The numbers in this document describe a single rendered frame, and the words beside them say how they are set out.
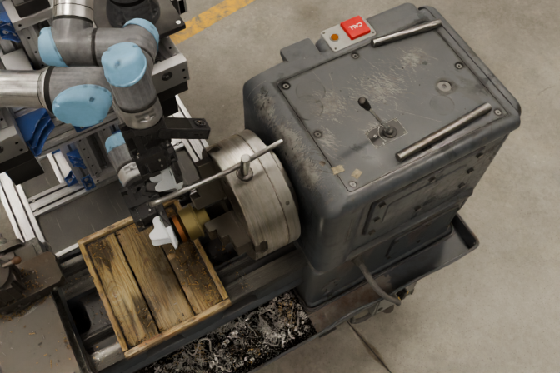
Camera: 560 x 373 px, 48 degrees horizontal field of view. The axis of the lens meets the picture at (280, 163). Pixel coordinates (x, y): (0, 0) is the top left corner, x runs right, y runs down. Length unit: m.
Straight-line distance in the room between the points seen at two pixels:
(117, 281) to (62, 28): 0.77
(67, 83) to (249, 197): 0.48
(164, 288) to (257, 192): 0.44
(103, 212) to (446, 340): 1.48
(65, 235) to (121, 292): 0.91
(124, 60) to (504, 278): 2.09
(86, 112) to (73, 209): 1.27
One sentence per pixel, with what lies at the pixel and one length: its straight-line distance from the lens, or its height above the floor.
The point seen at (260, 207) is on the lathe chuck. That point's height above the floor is 1.20.
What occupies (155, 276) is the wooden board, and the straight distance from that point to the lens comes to 1.76.
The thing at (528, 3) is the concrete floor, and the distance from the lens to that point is 3.79.
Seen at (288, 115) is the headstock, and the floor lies 1.25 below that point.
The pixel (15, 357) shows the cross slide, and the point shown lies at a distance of 1.70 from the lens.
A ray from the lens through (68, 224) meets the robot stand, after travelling 2.65.
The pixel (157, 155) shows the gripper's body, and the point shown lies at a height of 1.45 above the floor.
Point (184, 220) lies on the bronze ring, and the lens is 1.55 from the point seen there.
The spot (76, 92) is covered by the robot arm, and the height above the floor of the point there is 1.43.
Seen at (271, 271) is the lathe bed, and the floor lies 0.86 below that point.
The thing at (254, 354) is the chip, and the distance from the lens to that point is 1.98.
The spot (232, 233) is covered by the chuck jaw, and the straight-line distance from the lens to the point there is 1.53.
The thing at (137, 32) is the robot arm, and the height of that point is 1.61.
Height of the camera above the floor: 2.52
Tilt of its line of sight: 60 degrees down
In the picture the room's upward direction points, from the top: 2 degrees clockwise
